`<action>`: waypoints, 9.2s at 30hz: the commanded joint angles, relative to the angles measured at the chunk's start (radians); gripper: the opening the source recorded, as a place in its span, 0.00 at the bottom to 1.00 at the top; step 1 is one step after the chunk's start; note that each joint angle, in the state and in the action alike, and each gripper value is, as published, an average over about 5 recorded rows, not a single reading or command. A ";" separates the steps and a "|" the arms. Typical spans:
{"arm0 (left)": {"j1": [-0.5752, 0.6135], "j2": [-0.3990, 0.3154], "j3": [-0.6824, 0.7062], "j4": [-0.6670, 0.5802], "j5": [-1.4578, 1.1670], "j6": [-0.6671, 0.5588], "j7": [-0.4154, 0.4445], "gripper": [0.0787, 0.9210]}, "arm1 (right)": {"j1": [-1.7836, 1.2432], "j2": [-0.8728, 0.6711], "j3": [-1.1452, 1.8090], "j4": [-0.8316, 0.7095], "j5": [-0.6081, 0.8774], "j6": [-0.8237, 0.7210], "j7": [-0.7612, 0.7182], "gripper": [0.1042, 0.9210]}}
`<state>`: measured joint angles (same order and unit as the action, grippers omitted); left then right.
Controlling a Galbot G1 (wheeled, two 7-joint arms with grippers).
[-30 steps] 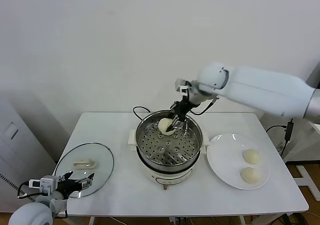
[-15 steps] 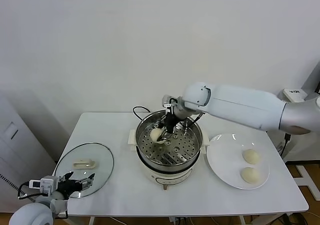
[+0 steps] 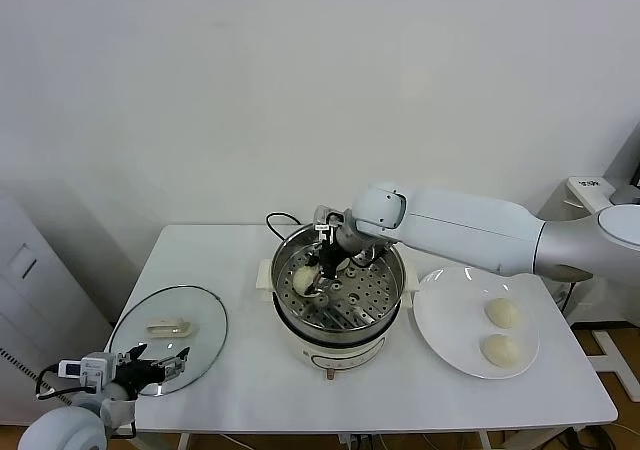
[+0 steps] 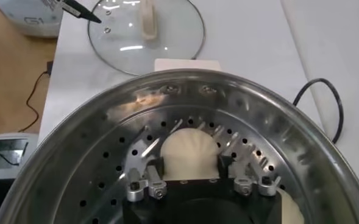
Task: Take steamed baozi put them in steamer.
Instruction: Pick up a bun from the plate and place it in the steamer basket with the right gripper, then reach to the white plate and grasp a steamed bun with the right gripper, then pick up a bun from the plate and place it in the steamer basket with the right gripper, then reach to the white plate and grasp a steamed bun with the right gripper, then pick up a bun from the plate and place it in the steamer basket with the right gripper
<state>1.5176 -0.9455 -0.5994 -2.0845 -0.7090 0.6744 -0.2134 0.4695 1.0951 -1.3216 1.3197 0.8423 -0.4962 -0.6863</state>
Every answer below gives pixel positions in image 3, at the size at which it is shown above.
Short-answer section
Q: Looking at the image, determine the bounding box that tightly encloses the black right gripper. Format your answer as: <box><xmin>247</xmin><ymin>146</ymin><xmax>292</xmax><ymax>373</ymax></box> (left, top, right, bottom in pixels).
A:
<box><xmin>305</xmin><ymin>229</ymin><xmax>346</xmax><ymax>305</ymax></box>

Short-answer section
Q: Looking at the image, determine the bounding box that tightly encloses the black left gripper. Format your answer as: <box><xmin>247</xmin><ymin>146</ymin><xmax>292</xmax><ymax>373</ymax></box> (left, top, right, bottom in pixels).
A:
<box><xmin>115</xmin><ymin>342</ymin><xmax>192</xmax><ymax>400</ymax></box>

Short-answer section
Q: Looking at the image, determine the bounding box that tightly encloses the round glass pot lid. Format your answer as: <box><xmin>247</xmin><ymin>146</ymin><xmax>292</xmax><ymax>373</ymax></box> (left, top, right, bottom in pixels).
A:
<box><xmin>108</xmin><ymin>283</ymin><xmax>230</xmax><ymax>396</ymax></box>

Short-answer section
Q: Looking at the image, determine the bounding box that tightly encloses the steel steamer pot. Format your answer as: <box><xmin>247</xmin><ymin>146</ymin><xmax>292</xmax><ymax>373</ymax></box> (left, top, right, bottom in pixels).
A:
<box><xmin>255</xmin><ymin>219</ymin><xmax>419</xmax><ymax>342</ymax></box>

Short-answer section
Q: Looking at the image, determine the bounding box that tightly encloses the cream electric cooker base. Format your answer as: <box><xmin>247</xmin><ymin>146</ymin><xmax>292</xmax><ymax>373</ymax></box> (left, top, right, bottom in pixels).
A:
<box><xmin>272</xmin><ymin>294</ymin><xmax>401</xmax><ymax>382</ymax></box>

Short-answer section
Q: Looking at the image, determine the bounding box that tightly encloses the white metal cabinet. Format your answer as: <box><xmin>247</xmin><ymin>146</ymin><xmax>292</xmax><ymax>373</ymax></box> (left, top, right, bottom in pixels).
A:
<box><xmin>0</xmin><ymin>184</ymin><xmax>114</xmax><ymax>416</ymax></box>

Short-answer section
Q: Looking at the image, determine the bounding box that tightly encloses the white round plate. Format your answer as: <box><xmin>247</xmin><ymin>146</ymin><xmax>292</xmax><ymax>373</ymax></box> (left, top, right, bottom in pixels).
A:
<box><xmin>412</xmin><ymin>267</ymin><xmax>541</xmax><ymax>380</ymax></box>

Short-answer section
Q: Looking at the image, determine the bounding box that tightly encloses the white side desk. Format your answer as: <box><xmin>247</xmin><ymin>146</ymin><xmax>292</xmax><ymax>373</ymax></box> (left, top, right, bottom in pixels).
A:
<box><xmin>566</xmin><ymin>174</ymin><xmax>640</xmax><ymax>216</ymax></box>

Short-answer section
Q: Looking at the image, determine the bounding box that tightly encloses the grey monitor stand base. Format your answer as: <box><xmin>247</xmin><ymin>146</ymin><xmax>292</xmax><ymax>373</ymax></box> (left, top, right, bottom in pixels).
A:
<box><xmin>609</xmin><ymin>184</ymin><xmax>640</xmax><ymax>205</ymax></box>

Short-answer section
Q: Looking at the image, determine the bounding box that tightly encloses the black monitor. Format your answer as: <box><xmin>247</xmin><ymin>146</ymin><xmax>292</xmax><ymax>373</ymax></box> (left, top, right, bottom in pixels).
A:
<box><xmin>602</xmin><ymin>122</ymin><xmax>640</xmax><ymax>189</ymax></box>

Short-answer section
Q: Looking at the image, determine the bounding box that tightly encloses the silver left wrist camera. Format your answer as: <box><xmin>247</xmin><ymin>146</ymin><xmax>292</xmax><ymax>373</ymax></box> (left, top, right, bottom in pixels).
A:
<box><xmin>58</xmin><ymin>352</ymin><xmax>117</xmax><ymax>391</ymax></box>

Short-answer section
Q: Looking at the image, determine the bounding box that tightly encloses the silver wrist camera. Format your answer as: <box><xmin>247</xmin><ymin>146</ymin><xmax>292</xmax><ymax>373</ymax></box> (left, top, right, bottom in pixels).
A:
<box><xmin>58</xmin><ymin>352</ymin><xmax>117</xmax><ymax>391</ymax></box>
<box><xmin>313</xmin><ymin>204</ymin><xmax>347</xmax><ymax>232</ymax></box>

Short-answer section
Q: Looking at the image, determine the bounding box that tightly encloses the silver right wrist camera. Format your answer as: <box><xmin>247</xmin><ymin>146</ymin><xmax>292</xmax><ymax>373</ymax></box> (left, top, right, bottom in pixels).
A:
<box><xmin>313</xmin><ymin>204</ymin><xmax>347</xmax><ymax>232</ymax></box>

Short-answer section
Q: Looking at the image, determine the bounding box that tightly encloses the black cooker power cord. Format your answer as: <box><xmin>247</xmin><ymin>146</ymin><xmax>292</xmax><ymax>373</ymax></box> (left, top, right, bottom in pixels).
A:
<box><xmin>264</xmin><ymin>212</ymin><xmax>304</xmax><ymax>245</ymax></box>

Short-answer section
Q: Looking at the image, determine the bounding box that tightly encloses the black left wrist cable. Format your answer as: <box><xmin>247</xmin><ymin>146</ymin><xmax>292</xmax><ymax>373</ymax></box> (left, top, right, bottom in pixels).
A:
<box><xmin>33</xmin><ymin>364</ymin><xmax>64</xmax><ymax>401</ymax></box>

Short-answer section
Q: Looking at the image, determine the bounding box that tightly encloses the white floor leg frame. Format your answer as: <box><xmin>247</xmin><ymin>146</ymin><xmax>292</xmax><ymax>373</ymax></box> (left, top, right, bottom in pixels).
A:
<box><xmin>589</xmin><ymin>329</ymin><xmax>640</xmax><ymax>401</ymax></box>

